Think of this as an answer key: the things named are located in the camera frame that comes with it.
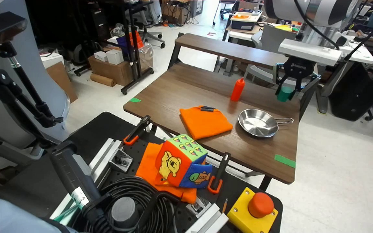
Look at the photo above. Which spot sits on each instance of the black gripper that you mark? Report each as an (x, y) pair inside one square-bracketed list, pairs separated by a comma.
[(298, 69)]

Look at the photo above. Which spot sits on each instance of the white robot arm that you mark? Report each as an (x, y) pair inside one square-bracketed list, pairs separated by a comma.
[(300, 56)]

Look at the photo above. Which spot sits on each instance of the silver metal pan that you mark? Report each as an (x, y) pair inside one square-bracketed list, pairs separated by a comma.
[(260, 124)]

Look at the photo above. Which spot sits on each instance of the orange plastic bottle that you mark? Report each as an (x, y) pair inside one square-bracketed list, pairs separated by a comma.
[(237, 90)]

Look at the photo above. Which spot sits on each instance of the green tape marker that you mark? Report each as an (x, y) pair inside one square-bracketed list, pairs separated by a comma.
[(134, 100), (285, 161)]

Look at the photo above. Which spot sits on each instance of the orange folded cloth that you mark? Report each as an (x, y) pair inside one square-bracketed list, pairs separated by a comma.
[(202, 124)]

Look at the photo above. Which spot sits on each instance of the wooden bench table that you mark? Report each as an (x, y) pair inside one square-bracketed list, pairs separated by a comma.
[(235, 52)]

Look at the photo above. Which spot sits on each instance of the orange black clamp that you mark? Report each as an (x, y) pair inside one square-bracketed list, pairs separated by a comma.
[(134, 134), (215, 182)]

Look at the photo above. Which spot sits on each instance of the colourful soft toy cube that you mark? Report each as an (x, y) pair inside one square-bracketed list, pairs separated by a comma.
[(181, 164)]

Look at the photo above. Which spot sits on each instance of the yellow box red button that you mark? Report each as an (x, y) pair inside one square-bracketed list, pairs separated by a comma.
[(252, 213)]

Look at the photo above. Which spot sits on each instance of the orange cloth under cube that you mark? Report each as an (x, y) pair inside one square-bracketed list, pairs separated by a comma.
[(147, 171)]

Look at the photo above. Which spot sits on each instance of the cardboard box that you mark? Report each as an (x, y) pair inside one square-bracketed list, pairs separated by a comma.
[(111, 65)]

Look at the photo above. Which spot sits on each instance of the black camera stand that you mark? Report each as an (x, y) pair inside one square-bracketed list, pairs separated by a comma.
[(132, 49)]

